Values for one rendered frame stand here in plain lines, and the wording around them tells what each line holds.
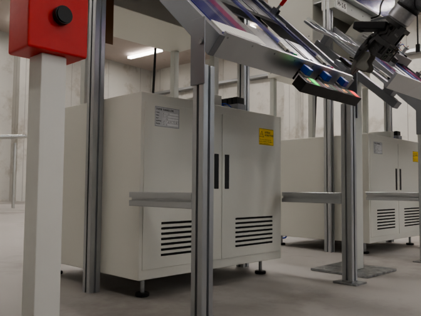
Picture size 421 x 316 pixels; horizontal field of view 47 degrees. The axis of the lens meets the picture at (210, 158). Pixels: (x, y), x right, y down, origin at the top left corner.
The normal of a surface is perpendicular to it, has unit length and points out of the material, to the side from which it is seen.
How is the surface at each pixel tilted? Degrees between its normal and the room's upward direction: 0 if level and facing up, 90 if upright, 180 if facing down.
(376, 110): 90
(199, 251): 90
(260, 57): 134
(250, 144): 90
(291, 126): 90
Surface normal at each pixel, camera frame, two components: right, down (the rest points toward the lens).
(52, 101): 0.72, -0.04
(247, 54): 0.51, 0.67
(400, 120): -0.63, -0.05
